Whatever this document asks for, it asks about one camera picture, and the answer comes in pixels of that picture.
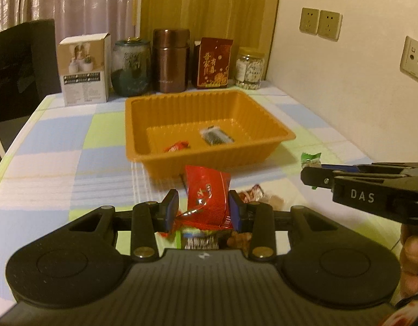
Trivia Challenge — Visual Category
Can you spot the small red candy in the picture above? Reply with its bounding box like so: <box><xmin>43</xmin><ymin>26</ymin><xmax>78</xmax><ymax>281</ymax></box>
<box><xmin>164</xmin><ymin>140</ymin><xmax>190</xmax><ymax>152</ymax></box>

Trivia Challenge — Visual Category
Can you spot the dark red candy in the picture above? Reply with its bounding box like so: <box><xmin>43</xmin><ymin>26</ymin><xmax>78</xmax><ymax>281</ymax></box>
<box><xmin>238</xmin><ymin>184</ymin><xmax>284</xmax><ymax>211</ymax></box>

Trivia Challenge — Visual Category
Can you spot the wall socket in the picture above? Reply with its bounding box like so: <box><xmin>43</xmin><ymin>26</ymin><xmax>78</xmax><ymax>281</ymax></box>
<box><xmin>299</xmin><ymin>7</ymin><xmax>320</xmax><ymax>35</ymax></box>
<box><xmin>317</xmin><ymin>10</ymin><xmax>343</xmax><ymax>41</ymax></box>

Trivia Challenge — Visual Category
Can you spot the white product box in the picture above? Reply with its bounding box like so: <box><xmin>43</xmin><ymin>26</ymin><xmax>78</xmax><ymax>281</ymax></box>
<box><xmin>57</xmin><ymin>32</ymin><xmax>112</xmax><ymax>106</ymax></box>

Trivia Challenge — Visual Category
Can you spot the brown metal canister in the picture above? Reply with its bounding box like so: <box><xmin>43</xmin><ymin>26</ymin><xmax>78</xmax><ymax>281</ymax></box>
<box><xmin>152</xmin><ymin>28</ymin><xmax>190</xmax><ymax>93</ymax></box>

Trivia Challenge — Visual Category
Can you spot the green glass jar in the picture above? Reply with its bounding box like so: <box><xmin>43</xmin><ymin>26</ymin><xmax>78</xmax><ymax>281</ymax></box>
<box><xmin>111</xmin><ymin>37</ymin><xmax>151</xmax><ymax>97</ymax></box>

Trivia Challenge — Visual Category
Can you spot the green candy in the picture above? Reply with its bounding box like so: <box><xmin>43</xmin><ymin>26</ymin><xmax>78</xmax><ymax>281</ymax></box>
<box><xmin>300</xmin><ymin>152</ymin><xmax>322</xmax><ymax>168</ymax></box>

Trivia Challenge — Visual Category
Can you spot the black seaweed snack packet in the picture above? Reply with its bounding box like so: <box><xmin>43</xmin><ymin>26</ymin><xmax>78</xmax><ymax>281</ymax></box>
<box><xmin>199</xmin><ymin>126</ymin><xmax>234</xmax><ymax>146</ymax></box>

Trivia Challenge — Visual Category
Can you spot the right wall socket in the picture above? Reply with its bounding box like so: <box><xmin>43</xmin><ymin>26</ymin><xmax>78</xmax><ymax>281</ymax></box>
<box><xmin>317</xmin><ymin>10</ymin><xmax>343</xmax><ymax>41</ymax></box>

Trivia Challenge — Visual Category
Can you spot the orange plastic tray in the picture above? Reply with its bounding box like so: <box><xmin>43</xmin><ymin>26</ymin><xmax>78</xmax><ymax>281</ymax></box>
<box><xmin>124</xmin><ymin>90</ymin><xmax>296</xmax><ymax>179</ymax></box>

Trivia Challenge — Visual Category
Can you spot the pink curtain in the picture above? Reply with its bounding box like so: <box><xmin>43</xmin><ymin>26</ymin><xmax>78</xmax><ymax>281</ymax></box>
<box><xmin>0</xmin><ymin>0</ymin><xmax>142</xmax><ymax>46</ymax></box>

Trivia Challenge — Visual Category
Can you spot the red snack packet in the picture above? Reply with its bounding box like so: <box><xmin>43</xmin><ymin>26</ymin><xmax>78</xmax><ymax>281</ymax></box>
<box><xmin>176</xmin><ymin>166</ymin><xmax>232</xmax><ymax>231</ymax></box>

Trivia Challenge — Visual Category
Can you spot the lower wall outlet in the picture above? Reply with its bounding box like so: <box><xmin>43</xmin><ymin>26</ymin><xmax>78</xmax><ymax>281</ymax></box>
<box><xmin>400</xmin><ymin>36</ymin><xmax>418</xmax><ymax>81</ymax></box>

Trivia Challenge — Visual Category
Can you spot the yellow curtain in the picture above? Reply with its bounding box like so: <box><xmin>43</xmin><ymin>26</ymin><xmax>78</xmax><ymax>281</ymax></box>
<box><xmin>132</xmin><ymin>0</ymin><xmax>283</xmax><ymax>83</ymax></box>

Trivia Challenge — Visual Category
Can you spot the right hand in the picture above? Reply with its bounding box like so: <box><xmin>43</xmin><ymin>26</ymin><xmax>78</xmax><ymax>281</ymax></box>
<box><xmin>400</xmin><ymin>224</ymin><xmax>418</xmax><ymax>298</ymax></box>

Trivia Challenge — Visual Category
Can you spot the checkered tablecloth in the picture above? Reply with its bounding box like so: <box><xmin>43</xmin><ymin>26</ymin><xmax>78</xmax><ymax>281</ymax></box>
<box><xmin>0</xmin><ymin>83</ymin><xmax>401</xmax><ymax>316</ymax></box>

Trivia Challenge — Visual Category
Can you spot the left wall socket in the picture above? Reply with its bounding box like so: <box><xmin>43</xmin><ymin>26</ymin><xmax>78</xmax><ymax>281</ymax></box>
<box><xmin>299</xmin><ymin>7</ymin><xmax>320</xmax><ymax>35</ymax></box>

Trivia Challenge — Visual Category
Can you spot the black chair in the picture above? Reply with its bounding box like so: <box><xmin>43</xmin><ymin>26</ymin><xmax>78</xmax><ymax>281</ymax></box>
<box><xmin>0</xmin><ymin>19</ymin><xmax>61</xmax><ymax>151</ymax></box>

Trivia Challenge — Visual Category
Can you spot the dark snack packet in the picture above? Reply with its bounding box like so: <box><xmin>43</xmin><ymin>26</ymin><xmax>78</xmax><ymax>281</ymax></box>
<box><xmin>155</xmin><ymin>228</ymin><xmax>252</xmax><ymax>252</ymax></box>

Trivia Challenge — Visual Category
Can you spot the red gift box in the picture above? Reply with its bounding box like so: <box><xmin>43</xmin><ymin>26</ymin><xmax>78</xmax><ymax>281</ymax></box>
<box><xmin>192</xmin><ymin>37</ymin><xmax>233</xmax><ymax>89</ymax></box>

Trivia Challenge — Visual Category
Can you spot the clear jar gold lid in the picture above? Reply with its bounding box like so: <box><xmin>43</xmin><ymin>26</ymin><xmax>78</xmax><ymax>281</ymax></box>
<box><xmin>234</xmin><ymin>46</ymin><xmax>265</xmax><ymax>90</ymax></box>

